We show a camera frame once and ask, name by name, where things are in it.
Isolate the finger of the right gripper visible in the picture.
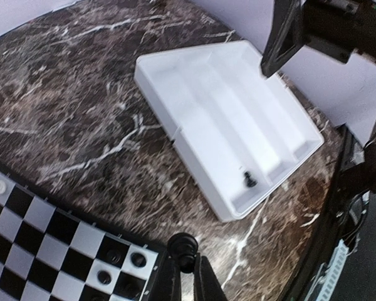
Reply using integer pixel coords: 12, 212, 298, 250
260, 0, 304, 77

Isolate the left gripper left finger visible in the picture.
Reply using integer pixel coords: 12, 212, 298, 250
149, 250, 182, 301

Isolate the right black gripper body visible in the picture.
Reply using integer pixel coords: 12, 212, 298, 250
303, 1, 376, 64

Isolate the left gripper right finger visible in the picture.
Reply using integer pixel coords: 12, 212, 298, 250
193, 254, 227, 301

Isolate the black pawn mid tray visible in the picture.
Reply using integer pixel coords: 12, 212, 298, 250
167, 232, 199, 273

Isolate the black chess piece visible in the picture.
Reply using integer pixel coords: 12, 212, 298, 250
106, 249, 121, 265

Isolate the white plastic tray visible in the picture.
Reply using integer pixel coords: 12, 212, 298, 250
134, 40, 324, 222

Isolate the black and white chessboard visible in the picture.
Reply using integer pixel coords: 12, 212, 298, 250
0, 171, 160, 300

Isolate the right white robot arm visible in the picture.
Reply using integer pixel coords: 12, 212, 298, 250
260, 1, 376, 198

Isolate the white slotted cable duct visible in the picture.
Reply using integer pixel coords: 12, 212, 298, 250
316, 240, 349, 301

